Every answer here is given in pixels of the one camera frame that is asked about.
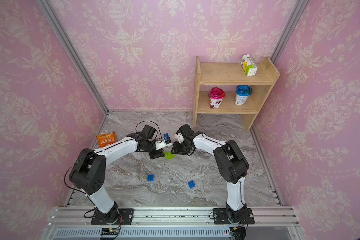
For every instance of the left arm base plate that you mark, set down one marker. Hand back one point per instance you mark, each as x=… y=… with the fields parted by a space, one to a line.
x=121 y=216

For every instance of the white green carton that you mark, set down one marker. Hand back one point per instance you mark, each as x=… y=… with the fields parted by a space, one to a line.
x=248 y=65

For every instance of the blue 2x2 lego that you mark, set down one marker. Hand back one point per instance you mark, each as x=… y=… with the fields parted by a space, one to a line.
x=150 y=178
x=191 y=184

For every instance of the blue lid yogurt cup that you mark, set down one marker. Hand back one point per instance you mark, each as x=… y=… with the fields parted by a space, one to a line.
x=242 y=94

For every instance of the pink lid yogurt cup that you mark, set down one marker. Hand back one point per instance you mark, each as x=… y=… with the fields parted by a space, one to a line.
x=216 y=95

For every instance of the wooden shelf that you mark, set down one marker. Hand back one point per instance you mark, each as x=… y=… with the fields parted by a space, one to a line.
x=229 y=76

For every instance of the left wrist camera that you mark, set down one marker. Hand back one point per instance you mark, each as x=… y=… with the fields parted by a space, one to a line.
x=163 y=142

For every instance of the green 2x4 lego brick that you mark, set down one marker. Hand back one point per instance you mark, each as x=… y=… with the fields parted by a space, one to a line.
x=169 y=156

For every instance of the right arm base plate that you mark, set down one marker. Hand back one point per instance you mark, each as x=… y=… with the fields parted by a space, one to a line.
x=222 y=216

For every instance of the orange snack bag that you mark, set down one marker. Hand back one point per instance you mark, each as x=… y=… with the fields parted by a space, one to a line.
x=106 y=139

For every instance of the blue 2x2 lego front left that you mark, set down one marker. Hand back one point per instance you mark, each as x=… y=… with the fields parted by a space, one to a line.
x=150 y=178

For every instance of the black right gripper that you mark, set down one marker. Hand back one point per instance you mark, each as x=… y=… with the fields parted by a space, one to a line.
x=176 y=145

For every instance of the aluminium front rail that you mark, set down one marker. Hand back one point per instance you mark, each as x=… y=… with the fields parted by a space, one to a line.
x=174 y=223

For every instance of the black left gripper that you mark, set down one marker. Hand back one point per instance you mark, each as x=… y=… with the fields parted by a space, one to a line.
x=157 y=154

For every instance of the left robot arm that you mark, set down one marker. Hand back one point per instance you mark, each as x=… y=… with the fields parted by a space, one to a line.
x=88 y=172

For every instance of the blue 2x2 lego front right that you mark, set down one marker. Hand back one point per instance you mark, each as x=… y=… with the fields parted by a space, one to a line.
x=191 y=184

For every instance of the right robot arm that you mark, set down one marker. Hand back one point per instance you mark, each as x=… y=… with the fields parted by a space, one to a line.
x=231 y=163

